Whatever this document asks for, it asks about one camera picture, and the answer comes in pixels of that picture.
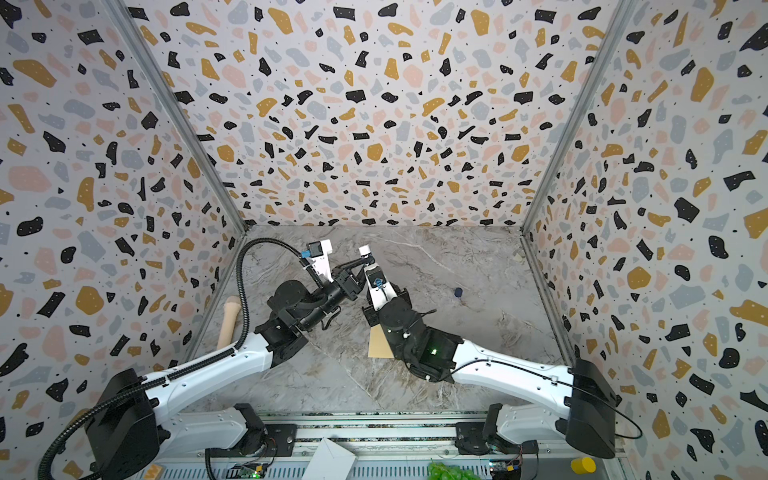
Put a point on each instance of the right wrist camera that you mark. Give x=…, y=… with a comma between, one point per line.
x=380, y=290

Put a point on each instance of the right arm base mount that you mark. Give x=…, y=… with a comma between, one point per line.
x=475, y=438

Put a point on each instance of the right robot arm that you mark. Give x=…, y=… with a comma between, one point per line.
x=581, y=404

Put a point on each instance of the small circuit board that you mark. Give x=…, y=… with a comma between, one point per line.
x=250, y=470

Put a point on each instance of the right aluminium corner post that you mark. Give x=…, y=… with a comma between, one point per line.
x=615, y=28

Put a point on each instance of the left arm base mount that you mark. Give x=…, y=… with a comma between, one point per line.
x=273, y=440

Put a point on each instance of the right circuit board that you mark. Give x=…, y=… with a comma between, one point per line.
x=505, y=469

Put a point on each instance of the blue white glue stick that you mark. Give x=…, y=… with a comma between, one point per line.
x=366, y=254

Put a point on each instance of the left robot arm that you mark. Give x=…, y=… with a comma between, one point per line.
x=137, y=419

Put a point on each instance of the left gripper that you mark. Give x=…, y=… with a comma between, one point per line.
x=344, y=283

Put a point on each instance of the white paper sheet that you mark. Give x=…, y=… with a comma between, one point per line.
x=330, y=461

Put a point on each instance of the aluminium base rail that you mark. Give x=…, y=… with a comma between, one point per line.
x=399, y=446

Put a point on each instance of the wooden roller pin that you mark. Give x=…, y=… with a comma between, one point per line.
x=231, y=310

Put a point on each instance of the aluminium corner post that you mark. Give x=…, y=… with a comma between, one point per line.
x=615, y=28
x=123, y=22

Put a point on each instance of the yellow round object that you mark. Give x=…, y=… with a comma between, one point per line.
x=583, y=466

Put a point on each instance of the left aluminium corner post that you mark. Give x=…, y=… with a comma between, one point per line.
x=123, y=22

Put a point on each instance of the green plastic object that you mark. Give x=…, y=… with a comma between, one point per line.
x=441, y=471

